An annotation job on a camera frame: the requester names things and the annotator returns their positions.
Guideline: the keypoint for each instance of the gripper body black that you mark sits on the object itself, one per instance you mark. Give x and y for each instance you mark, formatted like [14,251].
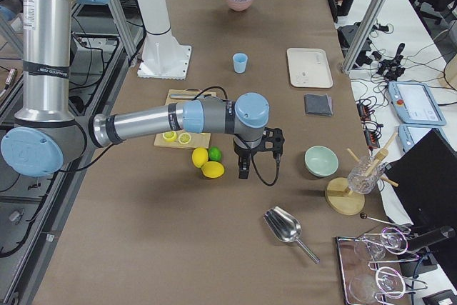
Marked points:
[240,151]

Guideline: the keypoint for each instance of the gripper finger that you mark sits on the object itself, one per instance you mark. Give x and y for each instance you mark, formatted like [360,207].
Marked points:
[244,162]

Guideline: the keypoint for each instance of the light blue plastic cup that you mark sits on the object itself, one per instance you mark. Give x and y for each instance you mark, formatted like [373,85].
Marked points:
[240,61]

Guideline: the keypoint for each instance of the metal ice scoop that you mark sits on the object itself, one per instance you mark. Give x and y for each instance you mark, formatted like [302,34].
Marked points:
[287,229]

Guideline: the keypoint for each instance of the wooden cup tree stand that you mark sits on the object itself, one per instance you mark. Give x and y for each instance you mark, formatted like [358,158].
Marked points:
[346,195]

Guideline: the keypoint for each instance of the green lime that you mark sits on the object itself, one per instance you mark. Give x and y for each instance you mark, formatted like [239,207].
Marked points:
[214,153]

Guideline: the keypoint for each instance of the yellow lemon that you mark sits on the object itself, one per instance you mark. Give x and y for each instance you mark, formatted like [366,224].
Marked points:
[199,157]
[213,169]

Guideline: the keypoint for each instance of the wooden cutting board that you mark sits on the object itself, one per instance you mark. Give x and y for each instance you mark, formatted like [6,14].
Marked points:
[198,140]

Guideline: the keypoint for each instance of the lemon half slice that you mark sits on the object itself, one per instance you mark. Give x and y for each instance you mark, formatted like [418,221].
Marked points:
[184,138]
[170,136]

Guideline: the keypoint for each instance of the steel muddler black tip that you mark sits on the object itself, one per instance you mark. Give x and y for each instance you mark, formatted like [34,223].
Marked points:
[186,96]

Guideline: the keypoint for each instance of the mint green bowl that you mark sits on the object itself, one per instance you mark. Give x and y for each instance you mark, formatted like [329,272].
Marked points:
[321,161]

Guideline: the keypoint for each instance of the grey folded cloth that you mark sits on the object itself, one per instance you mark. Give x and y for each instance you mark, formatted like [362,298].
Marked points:
[320,105]

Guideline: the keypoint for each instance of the cream rabbit tray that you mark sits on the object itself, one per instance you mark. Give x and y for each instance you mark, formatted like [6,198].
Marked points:
[308,68]

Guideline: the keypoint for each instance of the clear glass on stand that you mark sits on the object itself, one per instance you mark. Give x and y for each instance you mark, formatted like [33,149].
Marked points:
[361,182]

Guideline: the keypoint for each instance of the mirror tray with glasses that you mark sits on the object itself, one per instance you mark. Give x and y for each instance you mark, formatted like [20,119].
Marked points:
[369,266]

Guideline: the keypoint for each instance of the blue teach pendant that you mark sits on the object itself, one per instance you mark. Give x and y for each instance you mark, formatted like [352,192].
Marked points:
[414,103]
[410,134]

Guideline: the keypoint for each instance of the black monitor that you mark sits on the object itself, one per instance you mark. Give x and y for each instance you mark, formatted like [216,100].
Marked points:
[426,177]

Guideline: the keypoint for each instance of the white camera post base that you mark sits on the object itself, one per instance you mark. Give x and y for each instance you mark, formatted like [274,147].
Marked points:
[162,56]

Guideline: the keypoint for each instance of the aluminium frame post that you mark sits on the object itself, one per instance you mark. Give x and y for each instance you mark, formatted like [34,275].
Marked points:
[361,35]

